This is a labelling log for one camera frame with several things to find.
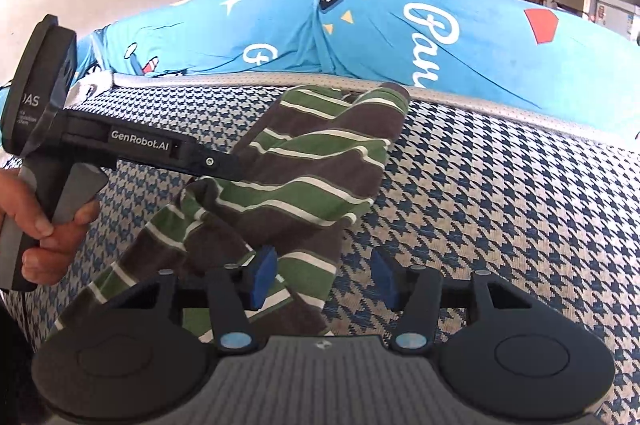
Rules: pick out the blue printed bolster cushion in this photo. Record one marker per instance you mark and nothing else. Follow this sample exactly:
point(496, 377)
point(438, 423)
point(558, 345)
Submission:
point(375, 35)

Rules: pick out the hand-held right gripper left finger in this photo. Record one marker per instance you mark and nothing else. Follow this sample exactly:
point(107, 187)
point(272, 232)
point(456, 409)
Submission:
point(262, 277)

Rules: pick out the houndstooth sofa cover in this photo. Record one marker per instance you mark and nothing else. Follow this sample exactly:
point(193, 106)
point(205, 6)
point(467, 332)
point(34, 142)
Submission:
point(500, 205)

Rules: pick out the green brown striped t-shirt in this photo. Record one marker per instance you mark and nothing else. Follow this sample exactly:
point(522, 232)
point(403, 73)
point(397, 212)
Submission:
point(310, 165)

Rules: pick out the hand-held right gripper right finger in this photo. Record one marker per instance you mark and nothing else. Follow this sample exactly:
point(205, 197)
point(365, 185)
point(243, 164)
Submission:
point(387, 277)

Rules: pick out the person's left hand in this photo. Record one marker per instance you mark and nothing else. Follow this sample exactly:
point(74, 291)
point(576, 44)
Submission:
point(60, 240)

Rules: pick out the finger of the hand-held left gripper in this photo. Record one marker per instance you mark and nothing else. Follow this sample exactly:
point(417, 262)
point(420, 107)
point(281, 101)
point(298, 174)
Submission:
point(217, 165)

